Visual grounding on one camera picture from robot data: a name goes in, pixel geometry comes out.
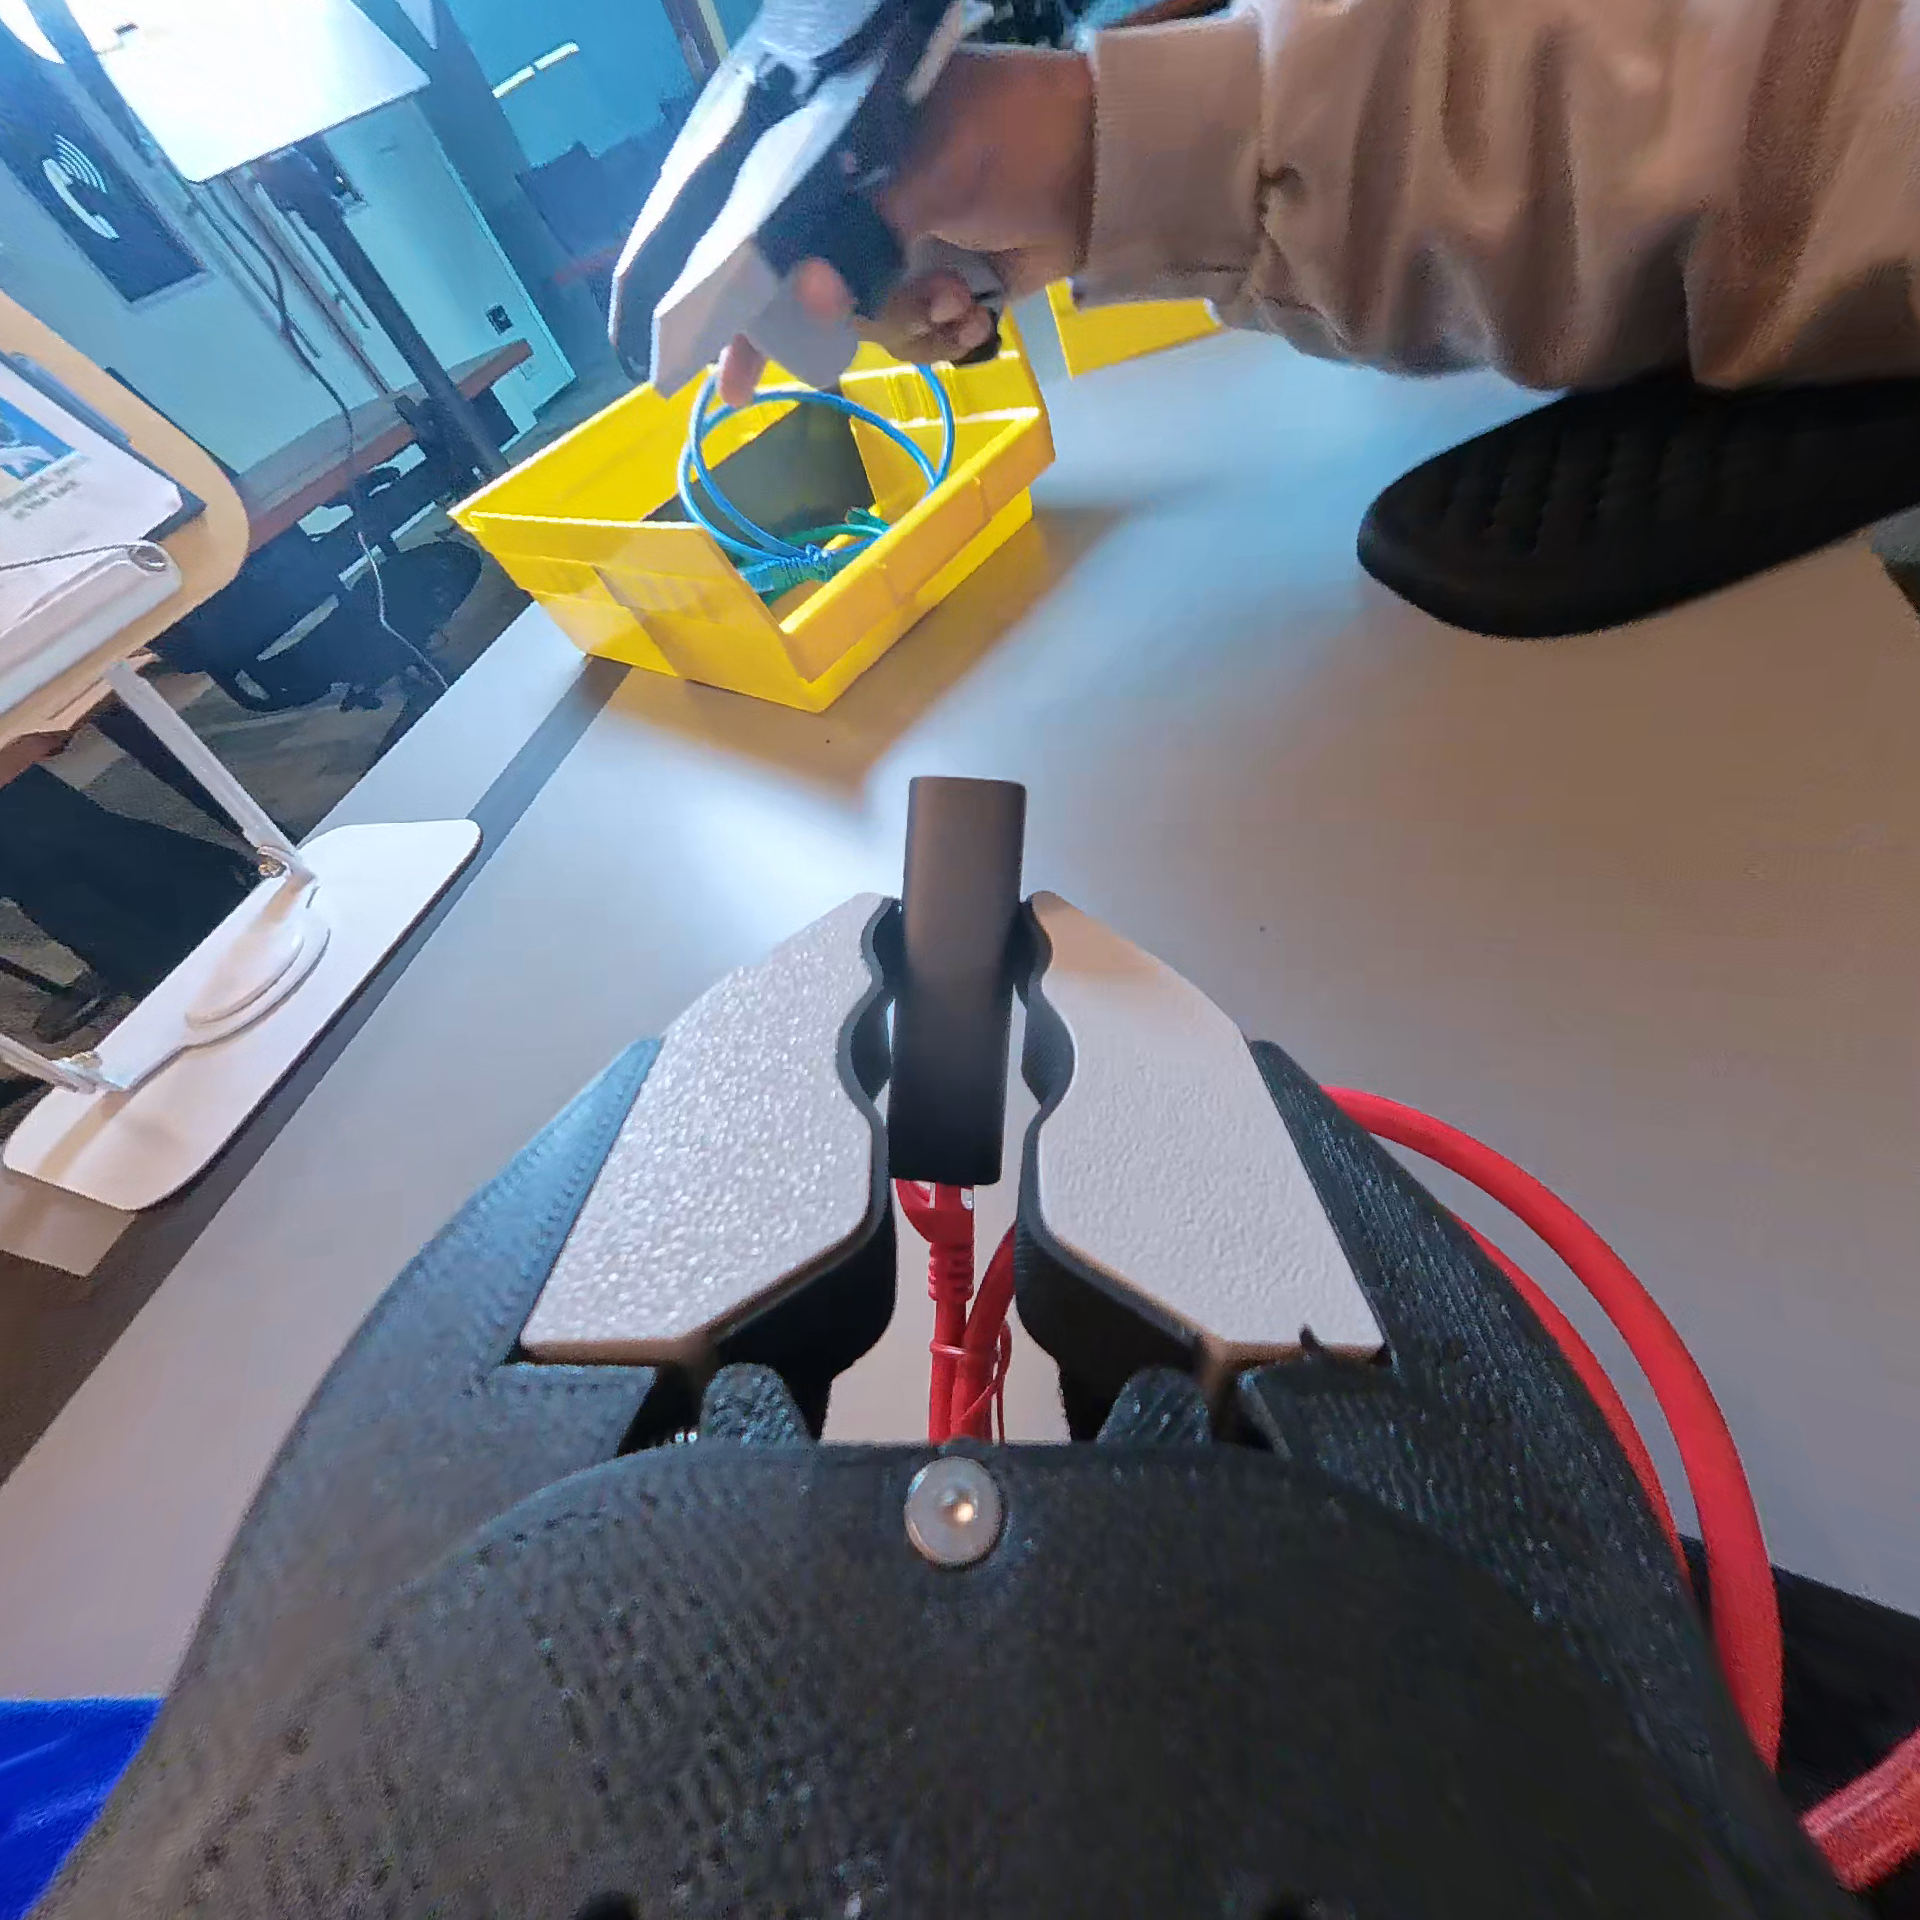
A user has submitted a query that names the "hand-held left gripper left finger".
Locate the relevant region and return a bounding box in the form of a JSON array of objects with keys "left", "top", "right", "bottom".
[{"left": 518, "top": 891, "right": 901, "bottom": 1433}]

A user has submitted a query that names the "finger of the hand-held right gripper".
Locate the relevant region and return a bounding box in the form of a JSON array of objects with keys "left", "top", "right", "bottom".
[
  {"left": 652, "top": 225, "right": 861, "bottom": 399},
  {"left": 605, "top": 37, "right": 901, "bottom": 386}
]

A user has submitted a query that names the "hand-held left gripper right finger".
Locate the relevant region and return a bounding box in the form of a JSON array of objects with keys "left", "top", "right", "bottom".
[{"left": 1011, "top": 888, "right": 1386, "bottom": 1443}]

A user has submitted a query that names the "blue ethernet cable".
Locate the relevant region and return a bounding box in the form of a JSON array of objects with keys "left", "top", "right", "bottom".
[{"left": 678, "top": 360, "right": 957, "bottom": 567}]

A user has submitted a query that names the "red ethernet cable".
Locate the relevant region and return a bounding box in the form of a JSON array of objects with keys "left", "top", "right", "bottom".
[{"left": 896, "top": 1085, "right": 1920, "bottom": 1894}]

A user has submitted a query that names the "black ethernet adapter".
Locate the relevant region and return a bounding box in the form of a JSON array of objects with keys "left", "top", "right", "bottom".
[{"left": 886, "top": 775, "right": 1029, "bottom": 1185}]

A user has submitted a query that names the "yellow plastic bin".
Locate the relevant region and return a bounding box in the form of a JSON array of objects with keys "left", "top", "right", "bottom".
[
  {"left": 1045, "top": 277, "right": 1223, "bottom": 377},
  {"left": 450, "top": 323, "right": 1058, "bottom": 713}
]

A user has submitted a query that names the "person's right forearm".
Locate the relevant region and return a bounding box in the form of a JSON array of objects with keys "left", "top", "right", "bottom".
[{"left": 1073, "top": 0, "right": 1920, "bottom": 396}]

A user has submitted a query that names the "person's right hand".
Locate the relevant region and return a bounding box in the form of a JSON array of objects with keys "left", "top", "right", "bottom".
[{"left": 716, "top": 46, "right": 1101, "bottom": 408}]

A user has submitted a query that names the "white flat panel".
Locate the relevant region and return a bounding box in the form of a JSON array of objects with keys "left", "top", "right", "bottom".
[{"left": 60, "top": 0, "right": 430, "bottom": 185}]

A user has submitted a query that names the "black office chair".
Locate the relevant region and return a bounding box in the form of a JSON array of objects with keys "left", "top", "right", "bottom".
[{"left": 152, "top": 536, "right": 485, "bottom": 713}]

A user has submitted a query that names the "wooden document board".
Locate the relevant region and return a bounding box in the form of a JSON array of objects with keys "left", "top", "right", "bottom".
[{"left": 0, "top": 294, "right": 253, "bottom": 750}]

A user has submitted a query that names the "black phone sign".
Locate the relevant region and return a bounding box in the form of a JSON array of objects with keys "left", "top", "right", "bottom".
[{"left": 0, "top": 67, "right": 207, "bottom": 305}]

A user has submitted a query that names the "white printed paper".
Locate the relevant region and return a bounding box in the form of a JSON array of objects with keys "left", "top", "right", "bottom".
[{"left": 0, "top": 353, "right": 187, "bottom": 577}]

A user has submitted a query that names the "black mesh armrest pad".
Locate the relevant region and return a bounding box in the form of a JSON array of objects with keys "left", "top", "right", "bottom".
[{"left": 1357, "top": 364, "right": 1920, "bottom": 642}]

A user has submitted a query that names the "blue plastic bin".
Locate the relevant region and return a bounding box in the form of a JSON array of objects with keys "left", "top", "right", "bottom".
[{"left": 0, "top": 1695, "right": 165, "bottom": 1920}]

